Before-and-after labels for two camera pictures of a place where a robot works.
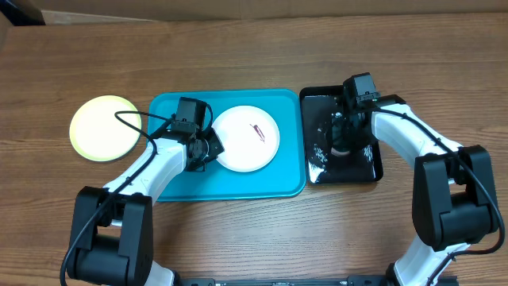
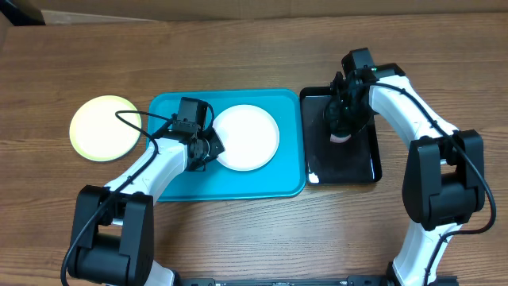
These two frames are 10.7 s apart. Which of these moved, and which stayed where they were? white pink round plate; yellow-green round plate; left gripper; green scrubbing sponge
Moved: green scrubbing sponge
Stayed: white pink round plate; left gripper; yellow-green round plate
